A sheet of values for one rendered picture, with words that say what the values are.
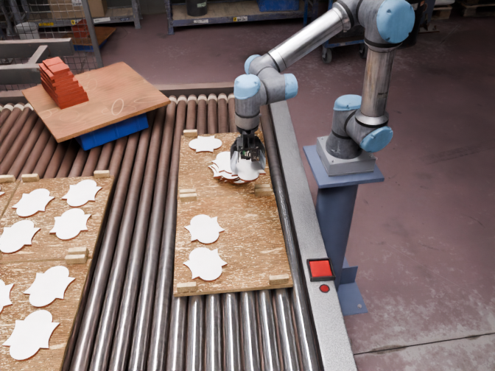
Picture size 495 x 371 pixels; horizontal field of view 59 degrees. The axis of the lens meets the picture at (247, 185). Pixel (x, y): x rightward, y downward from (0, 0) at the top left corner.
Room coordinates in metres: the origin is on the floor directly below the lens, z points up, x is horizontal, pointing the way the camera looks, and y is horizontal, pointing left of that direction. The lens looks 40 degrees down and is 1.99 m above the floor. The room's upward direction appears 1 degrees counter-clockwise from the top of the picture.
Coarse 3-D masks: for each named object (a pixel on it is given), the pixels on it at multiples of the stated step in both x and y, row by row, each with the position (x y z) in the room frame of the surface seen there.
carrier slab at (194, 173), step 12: (228, 132) 1.60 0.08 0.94; (180, 144) 1.52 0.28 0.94; (228, 144) 1.51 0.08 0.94; (180, 156) 1.44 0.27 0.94; (192, 156) 1.44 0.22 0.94; (204, 156) 1.43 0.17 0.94; (216, 156) 1.43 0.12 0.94; (180, 168) 1.36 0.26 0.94; (192, 168) 1.36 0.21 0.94; (204, 168) 1.36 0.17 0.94; (180, 180) 1.28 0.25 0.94; (192, 180) 1.28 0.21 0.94; (204, 180) 1.28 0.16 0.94; (216, 180) 1.28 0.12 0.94; (264, 180) 1.27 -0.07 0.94; (204, 192) 1.21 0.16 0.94; (216, 192) 1.21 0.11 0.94; (228, 192) 1.21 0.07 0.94; (240, 192) 1.21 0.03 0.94; (252, 192) 1.21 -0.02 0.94
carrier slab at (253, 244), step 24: (192, 216) 1.09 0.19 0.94; (216, 216) 1.08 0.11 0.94; (240, 216) 1.08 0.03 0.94; (264, 216) 1.08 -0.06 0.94; (240, 240) 0.97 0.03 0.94; (264, 240) 0.97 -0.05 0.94; (240, 264) 0.87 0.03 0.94; (264, 264) 0.87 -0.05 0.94; (288, 264) 0.87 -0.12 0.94; (216, 288) 0.78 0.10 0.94; (240, 288) 0.78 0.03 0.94; (264, 288) 0.79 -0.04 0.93
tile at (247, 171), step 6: (240, 162) 1.23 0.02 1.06; (246, 162) 1.22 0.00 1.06; (252, 162) 1.22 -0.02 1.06; (258, 162) 1.22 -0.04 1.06; (240, 168) 1.19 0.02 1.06; (246, 168) 1.19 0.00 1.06; (252, 168) 1.19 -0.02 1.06; (258, 168) 1.19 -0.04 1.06; (234, 174) 1.16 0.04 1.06; (240, 174) 1.16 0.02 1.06; (246, 174) 1.16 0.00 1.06; (252, 174) 1.15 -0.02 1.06; (258, 174) 1.15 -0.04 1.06; (264, 174) 1.16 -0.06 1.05; (246, 180) 1.13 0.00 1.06; (252, 180) 1.13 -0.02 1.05
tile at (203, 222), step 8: (200, 216) 1.07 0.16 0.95; (208, 216) 1.07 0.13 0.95; (192, 224) 1.04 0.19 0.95; (200, 224) 1.04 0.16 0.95; (208, 224) 1.04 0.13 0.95; (216, 224) 1.04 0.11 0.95; (192, 232) 1.00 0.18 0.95; (200, 232) 1.00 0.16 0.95; (208, 232) 1.00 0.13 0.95; (216, 232) 1.00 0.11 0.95; (192, 240) 0.97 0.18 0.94; (200, 240) 0.97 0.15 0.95; (208, 240) 0.97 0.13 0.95; (216, 240) 0.97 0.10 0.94
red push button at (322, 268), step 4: (312, 264) 0.87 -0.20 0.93; (316, 264) 0.87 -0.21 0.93; (320, 264) 0.87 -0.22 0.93; (324, 264) 0.87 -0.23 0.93; (328, 264) 0.87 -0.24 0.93; (312, 268) 0.86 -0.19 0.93; (316, 268) 0.86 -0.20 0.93; (320, 268) 0.86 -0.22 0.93; (324, 268) 0.86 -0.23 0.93; (328, 268) 0.86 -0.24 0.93; (312, 272) 0.84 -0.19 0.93; (316, 272) 0.84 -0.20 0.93; (320, 272) 0.84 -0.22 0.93; (324, 272) 0.84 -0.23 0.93; (328, 272) 0.84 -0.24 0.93; (312, 276) 0.83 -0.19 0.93; (316, 276) 0.83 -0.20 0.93
